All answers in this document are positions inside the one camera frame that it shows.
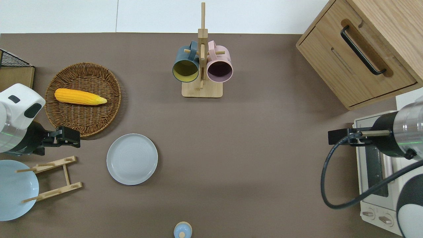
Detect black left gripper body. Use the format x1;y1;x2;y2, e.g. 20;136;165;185
50;127;81;148

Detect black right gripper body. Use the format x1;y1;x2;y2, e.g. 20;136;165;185
328;128;357;145

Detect gray round plate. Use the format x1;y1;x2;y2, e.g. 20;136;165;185
106;134;158;185

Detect wooden plate rack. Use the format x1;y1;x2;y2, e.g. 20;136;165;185
16;156;83;203

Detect light blue plate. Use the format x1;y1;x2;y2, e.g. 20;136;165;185
0;160;39;221

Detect round wicker basket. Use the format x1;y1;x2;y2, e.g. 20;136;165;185
45;62;122;137

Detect yellow corn cob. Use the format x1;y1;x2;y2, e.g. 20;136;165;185
55;88;107;105

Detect wooden board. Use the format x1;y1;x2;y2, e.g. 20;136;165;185
0;66;35;92

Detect wooden drawer cabinet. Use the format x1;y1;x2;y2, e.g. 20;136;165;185
296;0;423;111

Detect white toaster oven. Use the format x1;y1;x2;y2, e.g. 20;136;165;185
353;111;406;228

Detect dark blue mug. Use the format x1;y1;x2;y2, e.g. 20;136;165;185
172;41;200;83

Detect pink mug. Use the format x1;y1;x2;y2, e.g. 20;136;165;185
207;41;233;83

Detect wooden mug tree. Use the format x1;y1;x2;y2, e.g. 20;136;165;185
182;3;223;98

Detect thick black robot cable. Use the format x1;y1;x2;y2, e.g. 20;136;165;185
321;131;423;209

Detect black cabinet handle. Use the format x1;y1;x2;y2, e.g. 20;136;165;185
340;25;387;76

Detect black wire mesh basket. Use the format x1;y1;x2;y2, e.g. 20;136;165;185
0;49;31;67

